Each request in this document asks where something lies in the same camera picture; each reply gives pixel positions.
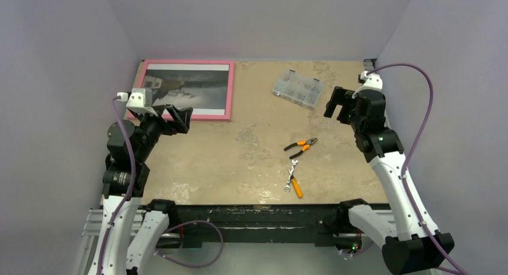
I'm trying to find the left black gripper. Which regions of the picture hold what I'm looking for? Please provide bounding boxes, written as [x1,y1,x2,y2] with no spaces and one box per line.
[133,103,191,162]

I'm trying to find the pink picture frame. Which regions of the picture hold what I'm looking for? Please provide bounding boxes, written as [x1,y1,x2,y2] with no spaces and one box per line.
[126,59,235,122]

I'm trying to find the yellow handled screwdriver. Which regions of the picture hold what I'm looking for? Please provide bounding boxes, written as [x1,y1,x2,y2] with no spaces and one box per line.
[289,175,303,198]

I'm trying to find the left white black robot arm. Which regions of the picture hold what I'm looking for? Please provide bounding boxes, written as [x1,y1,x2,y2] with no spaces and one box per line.
[88,104,193,274]

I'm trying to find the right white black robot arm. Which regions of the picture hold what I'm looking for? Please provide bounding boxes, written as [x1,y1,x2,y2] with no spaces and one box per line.
[324,86,455,274]

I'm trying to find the clear plastic screw organizer box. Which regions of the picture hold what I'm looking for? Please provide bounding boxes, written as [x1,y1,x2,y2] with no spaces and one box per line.
[272,69,325,110]

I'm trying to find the orange black pliers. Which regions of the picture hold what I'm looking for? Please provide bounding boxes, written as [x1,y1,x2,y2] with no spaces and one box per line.
[283,137,318,159]

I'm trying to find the silver combination wrench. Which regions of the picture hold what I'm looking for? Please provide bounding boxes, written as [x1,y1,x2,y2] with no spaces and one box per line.
[284,159,299,192]

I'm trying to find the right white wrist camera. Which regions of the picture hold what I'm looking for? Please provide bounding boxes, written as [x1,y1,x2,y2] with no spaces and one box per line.
[357,70,383,92]

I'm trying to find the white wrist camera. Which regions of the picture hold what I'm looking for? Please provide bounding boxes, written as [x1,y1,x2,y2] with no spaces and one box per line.
[116,87,153,114]
[357,70,383,92]

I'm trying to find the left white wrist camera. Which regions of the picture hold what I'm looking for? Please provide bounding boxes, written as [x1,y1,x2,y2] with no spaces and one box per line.
[116,87,153,114]

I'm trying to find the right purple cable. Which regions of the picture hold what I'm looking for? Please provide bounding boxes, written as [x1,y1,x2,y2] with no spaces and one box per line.
[367,62,471,275]

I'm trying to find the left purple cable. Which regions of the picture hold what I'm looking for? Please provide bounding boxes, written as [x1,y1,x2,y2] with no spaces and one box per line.
[96,96,137,275]

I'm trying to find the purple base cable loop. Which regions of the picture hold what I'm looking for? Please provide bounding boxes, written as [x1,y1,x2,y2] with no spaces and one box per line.
[156,219,224,269]

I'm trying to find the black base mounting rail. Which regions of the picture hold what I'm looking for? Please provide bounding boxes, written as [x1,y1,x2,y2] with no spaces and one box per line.
[141,203,392,250]

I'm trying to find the aluminium extrusion frame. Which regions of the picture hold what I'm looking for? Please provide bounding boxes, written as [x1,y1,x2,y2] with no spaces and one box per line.
[70,208,143,274]

